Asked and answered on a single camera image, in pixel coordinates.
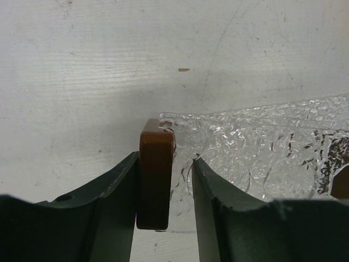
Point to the clear textured oval tray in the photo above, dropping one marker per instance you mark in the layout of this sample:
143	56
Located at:
271	152

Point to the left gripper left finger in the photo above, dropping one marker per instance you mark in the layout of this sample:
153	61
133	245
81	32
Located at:
94	222

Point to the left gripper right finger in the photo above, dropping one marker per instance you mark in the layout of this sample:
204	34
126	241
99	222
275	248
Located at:
232	225

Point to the brown wooden tray foot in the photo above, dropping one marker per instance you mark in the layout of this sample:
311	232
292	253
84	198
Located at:
156	153
340	183

